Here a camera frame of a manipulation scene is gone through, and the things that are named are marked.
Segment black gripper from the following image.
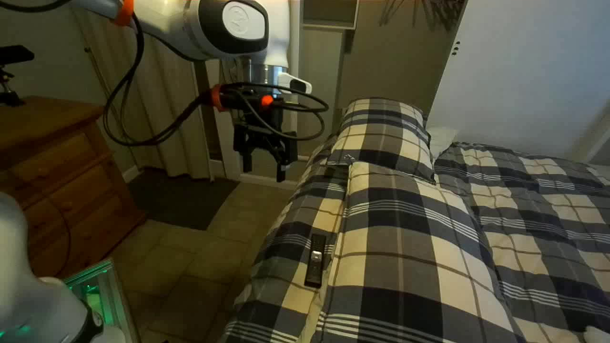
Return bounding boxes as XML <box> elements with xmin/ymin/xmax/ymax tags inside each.
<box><xmin>231</xmin><ymin>106</ymin><xmax>299</xmax><ymax>185</ymax></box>

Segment dark floor rug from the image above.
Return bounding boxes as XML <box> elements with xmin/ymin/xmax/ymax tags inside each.
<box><xmin>126</xmin><ymin>167</ymin><xmax>242</xmax><ymax>232</ymax></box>

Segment pale closet door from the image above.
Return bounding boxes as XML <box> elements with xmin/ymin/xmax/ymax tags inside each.
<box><xmin>295</xmin><ymin>24</ymin><xmax>349</xmax><ymax>160</ymax></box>

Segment large plaid pillow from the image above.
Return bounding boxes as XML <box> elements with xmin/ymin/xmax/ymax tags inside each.
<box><xmin>313</xmin><ymin>160</ymin><xmax>530</xmax><ymax>343</ymax></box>

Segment plaid bedspread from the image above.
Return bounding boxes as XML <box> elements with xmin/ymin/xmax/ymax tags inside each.
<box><xmin>221</xmin><ymin>141</ymin><xmax>610</xmax><ymax>343</ymax></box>

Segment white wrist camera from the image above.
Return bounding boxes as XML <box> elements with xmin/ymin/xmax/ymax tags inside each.
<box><xmin>276</xmin><ymin>70</ymin><xmax>314</xmax><ymax>97</ymax></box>

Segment small plaid pillow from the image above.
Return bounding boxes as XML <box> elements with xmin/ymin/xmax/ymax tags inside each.
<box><xmin>326</xmin><ymin>95</ymin><xmax>440</xmax><ymax>183</ymax></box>

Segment wooden dresser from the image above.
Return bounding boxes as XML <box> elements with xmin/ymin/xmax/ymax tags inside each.
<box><xmin>0</xmin><ymin>95</ymin><xmax>149</xmax><ymax>280</ymax></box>

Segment black device on stand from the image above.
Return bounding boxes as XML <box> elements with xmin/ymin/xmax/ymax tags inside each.
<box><xmin>0</xmin><ymin>44</ymin><xmax>36</xmax><ymax>108</ymax></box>

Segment black remote control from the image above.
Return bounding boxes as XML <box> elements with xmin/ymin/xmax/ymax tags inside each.
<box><xmin>303</xmin><ymin>232</ymin><xmax>330</xmax><ymax>289</ymax></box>

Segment green-lit control box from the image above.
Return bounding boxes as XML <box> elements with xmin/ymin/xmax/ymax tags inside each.
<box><xmin>63</xmin><ymin>257</ymin><xmax>139</xmax><ymax>343</ymax></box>

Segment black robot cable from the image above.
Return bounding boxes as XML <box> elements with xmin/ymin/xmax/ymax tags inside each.
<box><xmin>101</xmin><ymin>11</ymin><xmax>332</xmax><ymax>148</ymax></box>

